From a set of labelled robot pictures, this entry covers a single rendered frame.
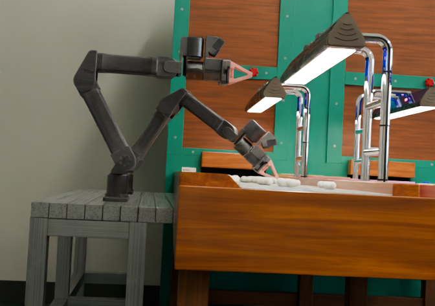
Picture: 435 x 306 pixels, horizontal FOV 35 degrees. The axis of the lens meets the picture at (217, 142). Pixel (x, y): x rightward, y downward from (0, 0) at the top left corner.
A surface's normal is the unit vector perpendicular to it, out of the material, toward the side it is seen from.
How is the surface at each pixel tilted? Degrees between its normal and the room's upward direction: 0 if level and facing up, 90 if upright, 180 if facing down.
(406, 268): 90
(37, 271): 90
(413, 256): 90
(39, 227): 90
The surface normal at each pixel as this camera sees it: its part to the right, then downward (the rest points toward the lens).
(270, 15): 0.07, -0.04
